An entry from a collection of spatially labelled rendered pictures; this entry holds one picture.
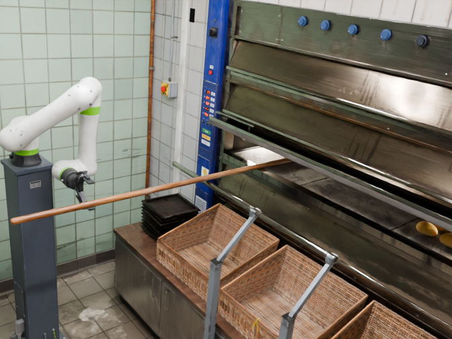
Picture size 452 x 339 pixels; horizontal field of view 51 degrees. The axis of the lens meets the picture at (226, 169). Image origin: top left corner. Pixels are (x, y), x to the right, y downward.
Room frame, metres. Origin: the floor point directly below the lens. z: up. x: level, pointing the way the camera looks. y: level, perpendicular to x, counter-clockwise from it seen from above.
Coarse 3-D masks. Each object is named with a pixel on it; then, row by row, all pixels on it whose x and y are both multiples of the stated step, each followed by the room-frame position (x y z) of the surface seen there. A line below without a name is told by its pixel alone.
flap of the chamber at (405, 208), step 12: (252, 132) 2.66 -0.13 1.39; (264, 144) 2.40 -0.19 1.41; (288, 156) 2.27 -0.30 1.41; (312, 156) 2.35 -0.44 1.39; (312, 168) 2.14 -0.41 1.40; (336, 168) 2.18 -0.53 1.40; (348, 180) 1.99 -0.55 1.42; (372, 180) 2.09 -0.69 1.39; (372, 192) 1.89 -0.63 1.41; (396, 192) 1.96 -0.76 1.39; (396, 204) 1.80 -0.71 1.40; (420, 204) 1.84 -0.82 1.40; (420, 216) 1.72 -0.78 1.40; (444, 228) 1.64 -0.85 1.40
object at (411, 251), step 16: (240, 160) 2.75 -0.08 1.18; (272, 176) 2.54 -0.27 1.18; (304, 192) 2.35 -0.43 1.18; (320, 208) 2.26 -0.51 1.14; (336, 208) 2.20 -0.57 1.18; (352, 224) 2.10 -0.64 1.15; (368, 224) 2.05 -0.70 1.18; (384, 240) 1.97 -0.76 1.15; (400, 240) 1.92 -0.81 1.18; (416, 256) 1.84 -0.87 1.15; (432, 256) 1.80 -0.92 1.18; (448, 272) 1.73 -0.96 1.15
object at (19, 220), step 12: (240, 168) 2.54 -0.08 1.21; (252, 168) 2.59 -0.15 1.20; (192, 180) 2.32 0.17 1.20; (204, 180) 2.37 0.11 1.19; (132, 192) 2.09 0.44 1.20; (144, 192) 2.13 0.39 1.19; (84, 204) 1.93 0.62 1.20; (96, 204) 1.96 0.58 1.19; (24, 216) 1.77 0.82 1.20; (36, 216) 1.79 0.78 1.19; (48, 216) 1.82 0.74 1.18
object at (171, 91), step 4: (164, 80) 3.32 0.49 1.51; (164, 84) 3.28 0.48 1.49; (168, 84) 3.24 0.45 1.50; (172, 84) 3.25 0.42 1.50; (176, 84) 3.28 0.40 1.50; (168, 88) 3.24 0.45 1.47; (172, 88) 3.26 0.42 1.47; (176, 88) 3.28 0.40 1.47; (164, 92) 3.27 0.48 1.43; (168, 92) 3.24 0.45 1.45; (172, 92) 3.26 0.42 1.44; (176, 92) 3.28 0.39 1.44; (168, 96) 3.24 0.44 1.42; (172, 96) 3.26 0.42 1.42; (176, 96) 3.28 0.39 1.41
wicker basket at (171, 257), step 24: (216, 216) 2.79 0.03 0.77; (240, 216) 2.65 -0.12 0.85; (168, 240) 2.54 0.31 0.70; (192, 240) 2.67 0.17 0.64; (216, 240) 2.71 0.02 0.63; (240, 240) 2.58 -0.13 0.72; (168, 264) 2.41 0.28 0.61; (192, 264) 2.46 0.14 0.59; (240, 264) 2.51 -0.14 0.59; (264, 264) 2.34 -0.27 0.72; (192, 288) 2.22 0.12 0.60
